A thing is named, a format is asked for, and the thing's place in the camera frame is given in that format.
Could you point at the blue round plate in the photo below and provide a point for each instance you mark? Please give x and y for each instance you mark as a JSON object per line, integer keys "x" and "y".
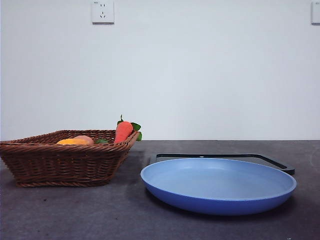
{"x": 212, "y": 185}

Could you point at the yellow corn cob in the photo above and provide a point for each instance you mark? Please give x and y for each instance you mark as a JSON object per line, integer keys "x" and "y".
{"x": 70, "y": 142}

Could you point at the brown wicker basket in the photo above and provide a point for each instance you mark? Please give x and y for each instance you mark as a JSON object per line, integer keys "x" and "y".
{"x": 62, "y": 165}

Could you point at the orange toy carrot green leaves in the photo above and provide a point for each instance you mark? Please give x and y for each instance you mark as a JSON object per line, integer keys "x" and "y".
{"x": 123, "y": 131}

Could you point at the green pepper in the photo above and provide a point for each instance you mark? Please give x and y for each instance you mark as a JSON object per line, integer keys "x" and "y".
{"x": 102, "y": 141}

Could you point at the brown egg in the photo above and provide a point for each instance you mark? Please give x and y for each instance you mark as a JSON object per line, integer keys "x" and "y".
{"x": 86, "y": 139}

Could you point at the white wall socket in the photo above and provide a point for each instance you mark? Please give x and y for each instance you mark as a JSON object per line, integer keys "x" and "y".
{"x": 103, "y": 15}

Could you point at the white wall plate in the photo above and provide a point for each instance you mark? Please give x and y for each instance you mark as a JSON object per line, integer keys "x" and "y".
{"x": 316, "y": 13}

